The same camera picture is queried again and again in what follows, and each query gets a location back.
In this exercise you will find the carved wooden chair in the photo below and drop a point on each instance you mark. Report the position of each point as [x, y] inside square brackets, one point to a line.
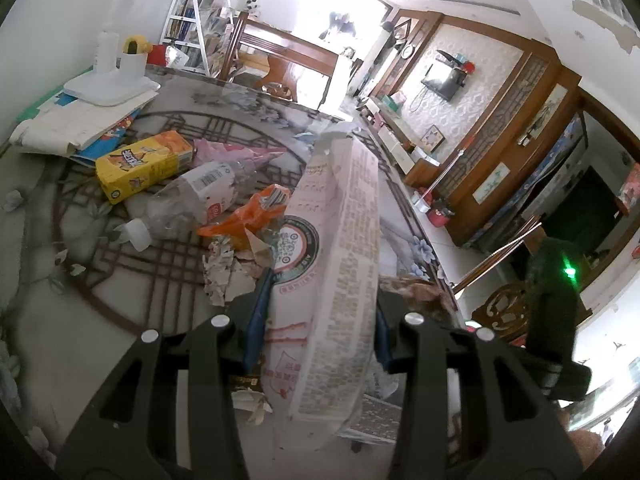
[500, 310]

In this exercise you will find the small square framed picture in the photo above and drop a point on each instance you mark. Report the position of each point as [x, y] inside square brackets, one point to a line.
[433, 138]

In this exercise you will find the colourful printed book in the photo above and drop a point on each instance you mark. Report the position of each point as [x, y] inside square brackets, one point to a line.
[107, 142]

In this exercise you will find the long white printed carton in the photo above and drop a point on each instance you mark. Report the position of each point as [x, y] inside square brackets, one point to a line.
[340, 260]

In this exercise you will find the wooden wall cabinet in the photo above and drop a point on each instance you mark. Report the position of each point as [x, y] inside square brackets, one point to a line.
[490, 160]

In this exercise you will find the clear plastic bottle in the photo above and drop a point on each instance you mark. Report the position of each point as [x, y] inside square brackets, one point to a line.
[195, 195]

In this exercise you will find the white low cabinet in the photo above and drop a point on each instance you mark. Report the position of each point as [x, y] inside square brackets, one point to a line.
[395, 135]

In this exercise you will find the wooden bench chair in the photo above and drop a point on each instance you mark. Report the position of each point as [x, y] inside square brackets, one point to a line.
[295, 55]

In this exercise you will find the torn white paper scraps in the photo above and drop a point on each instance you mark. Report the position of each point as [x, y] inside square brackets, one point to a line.
[225, 275]

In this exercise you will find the white step ladder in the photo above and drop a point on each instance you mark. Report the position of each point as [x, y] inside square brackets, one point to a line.
[192, 25]

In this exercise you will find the yellow drink carton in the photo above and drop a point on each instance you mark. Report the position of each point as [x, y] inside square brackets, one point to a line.
[140, 165]

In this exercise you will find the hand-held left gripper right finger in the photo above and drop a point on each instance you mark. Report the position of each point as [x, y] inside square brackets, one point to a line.
[381, 332]

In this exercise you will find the thin wooden pole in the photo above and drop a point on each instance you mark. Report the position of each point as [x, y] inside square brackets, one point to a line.
[505, 256]
[500, 250]

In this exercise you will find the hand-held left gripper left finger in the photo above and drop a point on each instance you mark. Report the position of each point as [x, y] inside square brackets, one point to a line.
[260, 312]

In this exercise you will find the round wall clock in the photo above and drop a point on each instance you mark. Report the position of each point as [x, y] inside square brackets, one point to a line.
[408, 51]

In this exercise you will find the wall television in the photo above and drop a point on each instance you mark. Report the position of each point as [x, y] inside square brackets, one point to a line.
[442, 80]

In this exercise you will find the stack of white papers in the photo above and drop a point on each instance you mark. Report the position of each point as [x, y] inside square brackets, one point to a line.
[65, 125]

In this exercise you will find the red floor container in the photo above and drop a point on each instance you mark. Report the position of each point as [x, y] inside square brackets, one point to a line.
[440, 216]

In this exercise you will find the orange snack wrapper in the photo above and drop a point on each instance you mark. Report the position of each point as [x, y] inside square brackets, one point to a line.
[245, 220]

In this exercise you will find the grey printed paper sheet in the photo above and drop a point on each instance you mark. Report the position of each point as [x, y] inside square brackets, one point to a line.
[375, 417]

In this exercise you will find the pink plastic bag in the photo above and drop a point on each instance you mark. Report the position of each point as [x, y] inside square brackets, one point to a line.
[225, 152]

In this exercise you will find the white pen holder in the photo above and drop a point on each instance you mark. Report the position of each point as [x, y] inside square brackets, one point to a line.
[132, 62]

